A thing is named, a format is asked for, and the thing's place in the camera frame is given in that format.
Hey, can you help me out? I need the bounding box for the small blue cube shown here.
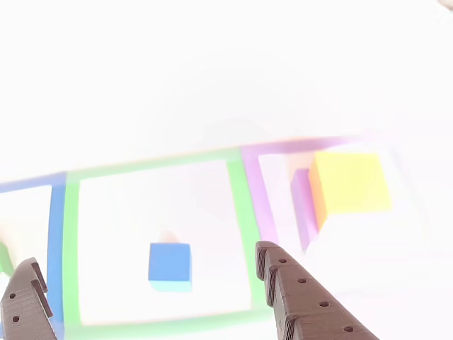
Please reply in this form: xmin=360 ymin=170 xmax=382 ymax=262
xmin=147 ymin=242 xmax=194 ymax=294

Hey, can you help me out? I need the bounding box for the green cube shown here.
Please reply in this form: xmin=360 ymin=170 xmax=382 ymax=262
xmin=0 ymin=242 xmax=16 ymax=278

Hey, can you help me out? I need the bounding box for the blue square frame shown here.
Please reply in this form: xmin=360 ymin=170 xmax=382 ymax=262
xmin=0 ymin=172 xmax=68 ymax=340

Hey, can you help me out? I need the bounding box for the purple square frame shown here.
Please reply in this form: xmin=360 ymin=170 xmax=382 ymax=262
xmin=240 ymin=134 xmax=390 ymax=249

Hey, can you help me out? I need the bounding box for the green square frame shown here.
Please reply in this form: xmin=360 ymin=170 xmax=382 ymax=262
xmin=62 ymin=147 xmax=274 ymax=338

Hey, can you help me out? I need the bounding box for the orange flat block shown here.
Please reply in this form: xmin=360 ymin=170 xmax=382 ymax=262
xmin=308 ymin=152 xmax=394 ymax=233

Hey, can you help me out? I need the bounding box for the purple flat block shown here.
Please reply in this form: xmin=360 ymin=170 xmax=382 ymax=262
xmin=289 ymin=168 xmax=320 ymax=253

